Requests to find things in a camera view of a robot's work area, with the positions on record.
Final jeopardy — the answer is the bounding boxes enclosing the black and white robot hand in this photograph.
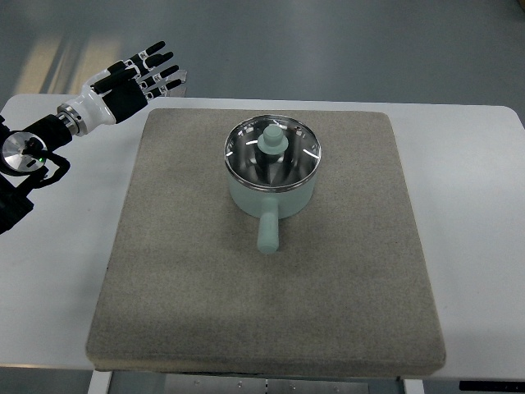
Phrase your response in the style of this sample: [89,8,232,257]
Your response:
[59,41,184,136]

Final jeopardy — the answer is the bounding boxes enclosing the glass lid with green knob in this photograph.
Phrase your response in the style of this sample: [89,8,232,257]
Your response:
[224,115,322,192]

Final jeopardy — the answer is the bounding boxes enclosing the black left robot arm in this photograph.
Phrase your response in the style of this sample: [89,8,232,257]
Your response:
[1,104,89,233]

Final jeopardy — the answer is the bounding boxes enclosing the clear plastic stand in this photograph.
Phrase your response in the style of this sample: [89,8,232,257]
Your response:
[162,68,189,99]

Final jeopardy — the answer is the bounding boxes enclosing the mint green saucepan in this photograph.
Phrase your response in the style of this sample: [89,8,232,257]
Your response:
[226,167,319,254]

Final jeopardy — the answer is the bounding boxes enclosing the grey felt mat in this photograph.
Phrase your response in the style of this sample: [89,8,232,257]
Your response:
[85,109,446,377]

